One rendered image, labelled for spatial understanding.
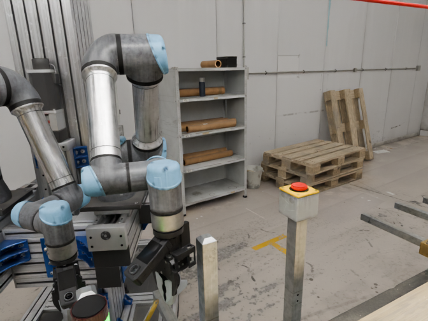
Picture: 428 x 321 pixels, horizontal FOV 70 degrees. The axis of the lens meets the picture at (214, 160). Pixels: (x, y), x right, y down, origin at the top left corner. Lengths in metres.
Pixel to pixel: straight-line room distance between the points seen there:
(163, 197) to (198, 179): 3.24
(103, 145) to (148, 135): 0.38
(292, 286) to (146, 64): 0.74
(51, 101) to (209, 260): 0.91
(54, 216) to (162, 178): 0.35
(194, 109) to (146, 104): 2.67
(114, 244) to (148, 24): 2.68
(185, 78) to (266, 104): 1.33
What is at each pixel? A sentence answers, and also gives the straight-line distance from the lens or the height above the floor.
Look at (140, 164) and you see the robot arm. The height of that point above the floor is 1.29.
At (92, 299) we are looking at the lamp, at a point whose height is 1.12.
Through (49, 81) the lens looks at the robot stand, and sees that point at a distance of 1.35.
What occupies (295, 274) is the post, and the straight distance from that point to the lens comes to 0.89.
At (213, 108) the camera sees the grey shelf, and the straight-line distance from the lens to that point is 3.85.
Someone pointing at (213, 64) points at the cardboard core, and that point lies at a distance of 3.44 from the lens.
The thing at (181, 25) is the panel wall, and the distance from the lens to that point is 3.67.
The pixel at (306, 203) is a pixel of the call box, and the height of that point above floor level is 1.20.
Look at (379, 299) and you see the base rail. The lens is 1.36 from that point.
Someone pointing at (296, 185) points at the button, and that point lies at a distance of 0.79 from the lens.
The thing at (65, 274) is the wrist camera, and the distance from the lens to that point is 0.98.
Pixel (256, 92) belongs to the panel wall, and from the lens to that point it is 4.27.
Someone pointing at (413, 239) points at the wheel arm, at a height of 0.84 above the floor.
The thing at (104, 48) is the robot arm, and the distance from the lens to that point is 0.95.
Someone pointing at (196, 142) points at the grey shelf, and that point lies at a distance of 3.78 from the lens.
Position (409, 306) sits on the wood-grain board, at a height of 0.90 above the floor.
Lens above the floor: 1.51
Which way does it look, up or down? 16 degrees down
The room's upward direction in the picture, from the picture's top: 1 degrees counter-clockwise
